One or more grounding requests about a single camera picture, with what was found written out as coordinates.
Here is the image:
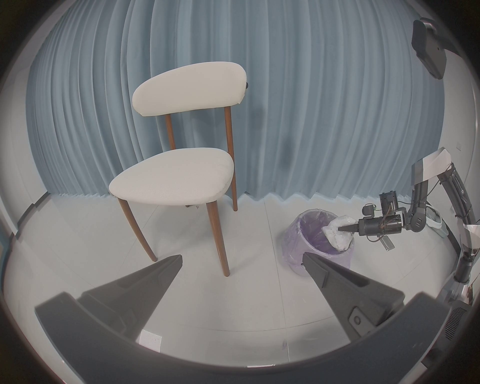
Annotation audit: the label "white wooden chair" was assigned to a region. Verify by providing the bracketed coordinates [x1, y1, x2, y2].
[108, 61, 249, 278]

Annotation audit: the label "white trash bin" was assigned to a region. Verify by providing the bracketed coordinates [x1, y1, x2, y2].
[283, 209, 355, 278]

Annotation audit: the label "purple plastic bag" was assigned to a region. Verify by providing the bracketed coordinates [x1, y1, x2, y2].
[282, 208, 356, 279]

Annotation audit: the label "clear plastic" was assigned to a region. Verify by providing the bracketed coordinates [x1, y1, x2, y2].
[321, 214, 355, 253]

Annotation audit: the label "blue-grey curtain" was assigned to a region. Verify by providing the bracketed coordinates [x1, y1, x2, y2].
[25, 0, 448, 201]

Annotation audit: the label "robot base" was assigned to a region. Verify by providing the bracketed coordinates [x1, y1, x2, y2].
[427, 270, 479, 370]

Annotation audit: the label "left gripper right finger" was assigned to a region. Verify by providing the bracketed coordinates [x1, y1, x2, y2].
[302, 252, 406, 344]

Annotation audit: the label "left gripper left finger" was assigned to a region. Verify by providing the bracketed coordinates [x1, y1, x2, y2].
[77, 254, 184, 342]

